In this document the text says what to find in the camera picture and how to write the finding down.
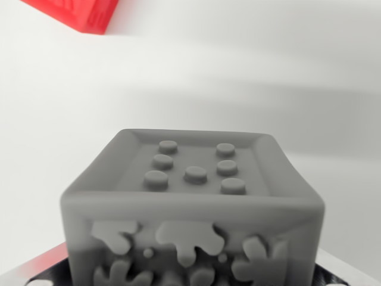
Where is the black-tipped silver gripper left finger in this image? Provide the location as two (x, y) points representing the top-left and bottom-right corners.
(0, 241), (74, 286)

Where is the black-tipped silver gripper right finger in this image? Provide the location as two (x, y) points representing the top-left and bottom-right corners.
(311, 248), (381, 286)

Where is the grey embossed cube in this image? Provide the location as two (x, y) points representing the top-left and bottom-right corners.
(59, 128), (325, 286)

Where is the red cube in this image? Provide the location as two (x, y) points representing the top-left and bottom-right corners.
(20, 0), (120, 36)

